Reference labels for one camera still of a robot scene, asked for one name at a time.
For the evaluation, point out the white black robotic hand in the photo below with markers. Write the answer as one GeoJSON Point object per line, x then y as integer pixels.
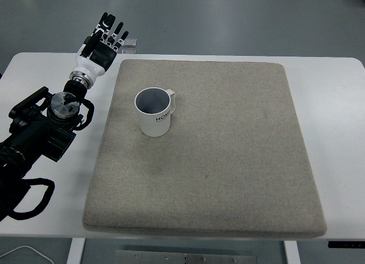
{"type": "Point", "coordinates": [98, 51]}

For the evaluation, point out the white ribbed cup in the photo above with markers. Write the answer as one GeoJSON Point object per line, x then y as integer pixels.
{"type": "Point", "coordinates": [154, 109]}

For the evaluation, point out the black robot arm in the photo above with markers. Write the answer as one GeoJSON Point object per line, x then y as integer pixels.
{"type": "Point", "coordinates": [44, 124]}

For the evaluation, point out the small clear floor plate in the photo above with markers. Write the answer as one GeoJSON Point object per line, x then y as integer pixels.
{"type": "Point", "coordinates": [130, 42]}

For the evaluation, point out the beige fabric mat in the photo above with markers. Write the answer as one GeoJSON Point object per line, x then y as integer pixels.
{"type": "Point", "coordinates": [233, 163]}

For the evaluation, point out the white left table leg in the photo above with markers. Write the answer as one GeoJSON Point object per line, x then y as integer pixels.
{"type": "Point", "coordinates": [76, 251]}

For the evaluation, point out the white table leg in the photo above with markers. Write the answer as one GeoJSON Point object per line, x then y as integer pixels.
{"type": "Point", "coordinates": [291, 252]}
{"type": "Point", "coordinates": [76, 251]}

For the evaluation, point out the white right table leg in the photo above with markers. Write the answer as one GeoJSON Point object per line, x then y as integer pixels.
{"type": "Point", "coordinates": [291, 252]}

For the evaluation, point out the black desk control panel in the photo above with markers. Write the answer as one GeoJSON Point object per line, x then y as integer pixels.
{"type": "Point", "coordinates": [346, 244]}

